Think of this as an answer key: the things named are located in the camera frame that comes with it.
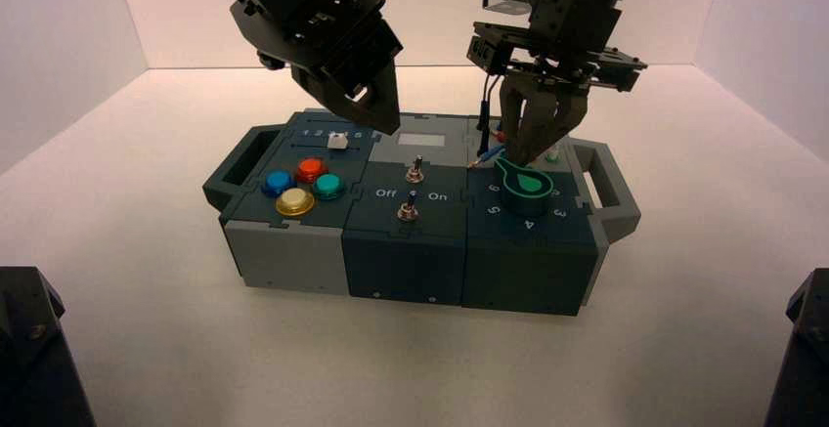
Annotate blue round push button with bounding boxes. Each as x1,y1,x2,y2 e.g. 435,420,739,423
260,171,297,198

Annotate red round push button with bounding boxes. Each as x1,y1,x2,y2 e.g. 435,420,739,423
295,157,328,184

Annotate black jumper cable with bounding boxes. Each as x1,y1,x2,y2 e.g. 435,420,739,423
477,76,505,156

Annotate green rotary knob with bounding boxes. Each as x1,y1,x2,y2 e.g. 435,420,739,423
495,156,555,216

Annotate black right robot arm base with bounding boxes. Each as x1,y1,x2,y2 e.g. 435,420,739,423
764,268,829,427

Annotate black left robot arm base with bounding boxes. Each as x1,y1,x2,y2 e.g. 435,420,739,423
0,266,97,427

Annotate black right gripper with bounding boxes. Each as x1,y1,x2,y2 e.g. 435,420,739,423
465,0,649,166

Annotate small grey display panel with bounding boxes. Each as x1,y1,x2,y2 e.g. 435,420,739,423
396,133,447,149

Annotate teal round push button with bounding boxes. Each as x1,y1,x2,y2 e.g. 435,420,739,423
312,174,346,201

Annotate grey and teal task box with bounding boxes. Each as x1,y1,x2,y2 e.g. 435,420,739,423
202,108,642,318

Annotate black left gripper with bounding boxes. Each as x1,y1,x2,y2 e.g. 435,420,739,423
188,0,404,137

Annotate yellow round push button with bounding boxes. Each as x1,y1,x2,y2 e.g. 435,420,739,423
276,188,317,218

